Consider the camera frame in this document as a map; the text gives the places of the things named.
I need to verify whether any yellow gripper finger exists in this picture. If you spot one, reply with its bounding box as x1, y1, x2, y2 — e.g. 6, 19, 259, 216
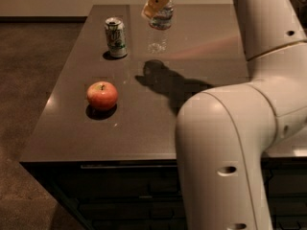
142, 0, 171, 19

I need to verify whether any clear plastic water bottle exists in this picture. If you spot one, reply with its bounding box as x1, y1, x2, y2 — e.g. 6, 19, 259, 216
148, 2, 174, 54

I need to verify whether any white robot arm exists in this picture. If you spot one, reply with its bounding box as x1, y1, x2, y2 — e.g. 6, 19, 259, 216
176, 0, 307, 230

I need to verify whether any green 7up soda can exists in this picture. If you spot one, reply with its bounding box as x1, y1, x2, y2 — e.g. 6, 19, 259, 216
105, 17, 128, 58

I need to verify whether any red apple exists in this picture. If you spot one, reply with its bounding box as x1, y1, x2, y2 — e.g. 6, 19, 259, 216
86, 81, 118, 111

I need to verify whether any dark cabinet right drawer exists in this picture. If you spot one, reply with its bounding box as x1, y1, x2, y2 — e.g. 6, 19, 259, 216
262, 169, 307, 197

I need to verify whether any dark cabinet bottom drawer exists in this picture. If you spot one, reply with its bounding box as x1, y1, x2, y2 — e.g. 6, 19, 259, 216
93, 218, 188, 230

